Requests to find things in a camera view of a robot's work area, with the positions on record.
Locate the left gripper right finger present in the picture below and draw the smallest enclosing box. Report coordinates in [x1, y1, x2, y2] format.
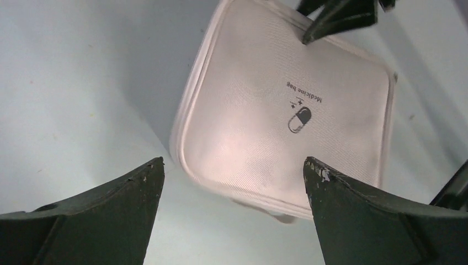
[303, 157, 467, 264]

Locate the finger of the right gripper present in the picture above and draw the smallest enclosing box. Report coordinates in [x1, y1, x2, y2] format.
[296, 0, 396, 45]

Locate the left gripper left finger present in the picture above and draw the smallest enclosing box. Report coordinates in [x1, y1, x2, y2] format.
[1, 157, 164, 264]

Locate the white medicine kit case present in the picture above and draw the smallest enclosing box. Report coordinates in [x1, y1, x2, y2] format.
[169, 1, 396, 219]

